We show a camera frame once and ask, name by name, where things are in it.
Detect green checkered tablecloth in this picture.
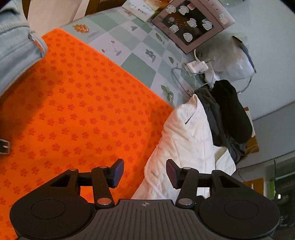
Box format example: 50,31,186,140
62,7,204,107

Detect black folded garment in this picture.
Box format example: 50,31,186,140
211,80,253,144

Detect pink water dispenser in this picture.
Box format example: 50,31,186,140
152,0,235,54

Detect white plastic bag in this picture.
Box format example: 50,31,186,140
196,31,256,82

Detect dark grey folded clothes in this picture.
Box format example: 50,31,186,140
195,87,246,164

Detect light blue denim jeans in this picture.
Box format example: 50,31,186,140
0,1,48,95

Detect white quilted vest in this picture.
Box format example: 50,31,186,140
132,95,236,201

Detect black belt with buckle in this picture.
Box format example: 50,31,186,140
0,139,10,155

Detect orange patterned table mat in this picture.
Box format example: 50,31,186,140
1,29,173,239

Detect white power strip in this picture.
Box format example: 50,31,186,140
186,61,209,73

